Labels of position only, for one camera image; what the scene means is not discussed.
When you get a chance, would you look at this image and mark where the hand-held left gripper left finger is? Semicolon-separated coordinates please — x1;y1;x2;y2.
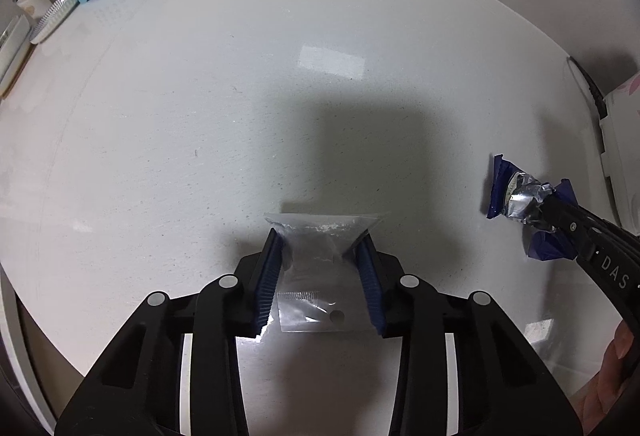
54;226;284;436

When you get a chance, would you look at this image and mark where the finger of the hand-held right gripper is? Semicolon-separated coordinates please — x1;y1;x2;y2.
541;195;640;267

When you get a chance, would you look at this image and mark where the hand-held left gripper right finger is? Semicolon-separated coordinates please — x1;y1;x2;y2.
351;236;587;436

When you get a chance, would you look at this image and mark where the clear plastic bag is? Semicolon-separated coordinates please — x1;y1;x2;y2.
262;211;388;334

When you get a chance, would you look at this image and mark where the blue foil wrapper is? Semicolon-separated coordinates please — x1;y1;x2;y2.
485;154;581;263

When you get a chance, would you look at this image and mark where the person's right hand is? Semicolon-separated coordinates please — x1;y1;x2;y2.
570;320;640;436

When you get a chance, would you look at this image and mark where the white box at right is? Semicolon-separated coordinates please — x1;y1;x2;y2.
599;70;640;237

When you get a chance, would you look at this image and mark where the ribbed white plate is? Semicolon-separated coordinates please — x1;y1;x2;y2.
31;0;80;44

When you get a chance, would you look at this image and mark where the black power cable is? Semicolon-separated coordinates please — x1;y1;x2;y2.
567;56;607;119

